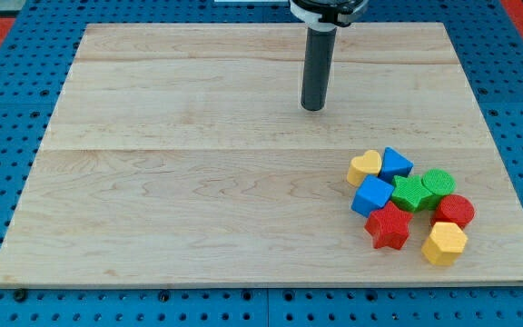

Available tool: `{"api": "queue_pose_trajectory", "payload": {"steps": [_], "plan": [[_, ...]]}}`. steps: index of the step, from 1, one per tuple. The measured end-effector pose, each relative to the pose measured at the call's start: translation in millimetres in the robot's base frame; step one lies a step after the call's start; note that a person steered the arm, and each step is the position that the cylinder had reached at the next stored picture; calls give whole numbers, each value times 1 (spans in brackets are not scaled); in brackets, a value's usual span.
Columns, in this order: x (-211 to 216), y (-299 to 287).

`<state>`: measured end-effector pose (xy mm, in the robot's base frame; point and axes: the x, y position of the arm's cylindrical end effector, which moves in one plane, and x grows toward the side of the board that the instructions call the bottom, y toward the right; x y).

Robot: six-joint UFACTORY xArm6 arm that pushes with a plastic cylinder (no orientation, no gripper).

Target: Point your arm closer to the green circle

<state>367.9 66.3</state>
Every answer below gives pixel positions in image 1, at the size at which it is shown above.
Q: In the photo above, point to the light wooden board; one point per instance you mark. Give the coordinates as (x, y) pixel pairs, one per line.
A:
(178, 156)

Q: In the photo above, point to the green circle block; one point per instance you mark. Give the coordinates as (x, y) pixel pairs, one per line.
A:
(439, 183)

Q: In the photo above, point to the blue cube block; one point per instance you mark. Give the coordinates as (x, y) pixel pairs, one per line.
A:
(371, 195)

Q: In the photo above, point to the red star block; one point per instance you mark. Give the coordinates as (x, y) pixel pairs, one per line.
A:
(389, 227)

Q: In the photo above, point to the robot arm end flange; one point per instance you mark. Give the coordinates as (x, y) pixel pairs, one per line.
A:
(326, 15)

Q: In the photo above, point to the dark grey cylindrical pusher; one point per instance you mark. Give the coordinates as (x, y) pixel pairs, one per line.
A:
(316, 68)

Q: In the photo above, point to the blue triangle block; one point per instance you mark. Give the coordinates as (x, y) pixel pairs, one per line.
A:
(394, 164)

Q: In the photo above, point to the yellow heart block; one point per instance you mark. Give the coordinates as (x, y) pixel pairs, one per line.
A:
(363, 165)

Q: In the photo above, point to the green star block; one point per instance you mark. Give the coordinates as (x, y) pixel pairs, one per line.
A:
(410, 194)

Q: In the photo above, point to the red circle block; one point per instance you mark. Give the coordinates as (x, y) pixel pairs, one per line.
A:
(454, 208)

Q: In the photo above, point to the yellow hexagon block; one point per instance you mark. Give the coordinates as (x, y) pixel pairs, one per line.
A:
(445, 243)

